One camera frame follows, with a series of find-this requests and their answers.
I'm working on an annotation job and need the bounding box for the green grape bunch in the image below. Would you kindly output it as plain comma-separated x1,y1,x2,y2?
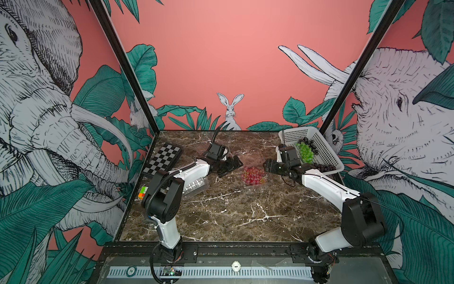
295,143,314,164

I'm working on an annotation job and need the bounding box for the red grape bunch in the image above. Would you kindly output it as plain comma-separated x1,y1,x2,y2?
242,167,267,186

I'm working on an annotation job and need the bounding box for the white plastic perforated basket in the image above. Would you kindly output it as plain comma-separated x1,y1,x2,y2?
279,127,345,175

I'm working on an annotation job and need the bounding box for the clear plastic clamshell container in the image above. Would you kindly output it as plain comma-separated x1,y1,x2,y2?
238,152,271,186

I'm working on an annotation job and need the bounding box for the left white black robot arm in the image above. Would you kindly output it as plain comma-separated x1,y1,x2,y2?
141,156,243,261

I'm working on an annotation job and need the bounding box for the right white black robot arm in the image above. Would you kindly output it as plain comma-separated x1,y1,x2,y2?
263,159,387,263

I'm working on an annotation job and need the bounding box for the dark purple grape bunch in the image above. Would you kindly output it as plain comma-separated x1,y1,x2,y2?
298,137,319,155
312,163,336,173

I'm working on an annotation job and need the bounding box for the black white checkerboard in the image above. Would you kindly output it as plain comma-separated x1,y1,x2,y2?
143,143,183,178

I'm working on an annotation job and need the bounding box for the colourful rubik cube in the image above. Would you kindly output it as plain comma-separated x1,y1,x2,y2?
138,186,148,201

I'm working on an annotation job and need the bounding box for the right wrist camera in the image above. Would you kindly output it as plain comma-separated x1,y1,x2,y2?
278,144,301,168

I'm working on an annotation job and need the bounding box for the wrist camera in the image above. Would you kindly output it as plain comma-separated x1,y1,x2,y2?
278,144,301,168
205,142,228,160

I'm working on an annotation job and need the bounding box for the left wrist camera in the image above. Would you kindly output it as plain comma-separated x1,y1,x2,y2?
205,142,228,160

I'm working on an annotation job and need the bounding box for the black front mounting rail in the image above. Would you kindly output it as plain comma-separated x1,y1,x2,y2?
96,241,383,270

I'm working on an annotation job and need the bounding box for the white slotted cable duct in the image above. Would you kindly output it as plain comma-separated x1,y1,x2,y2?
107,266,313,280

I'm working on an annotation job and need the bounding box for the left black frame post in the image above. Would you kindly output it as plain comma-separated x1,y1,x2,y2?
89,0,160,135

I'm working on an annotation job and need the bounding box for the black frame post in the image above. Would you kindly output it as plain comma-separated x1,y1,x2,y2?
319,0,405,134
89,0,160,135

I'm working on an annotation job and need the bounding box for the right black frame post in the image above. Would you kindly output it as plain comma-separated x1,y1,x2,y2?
319,0,405,134

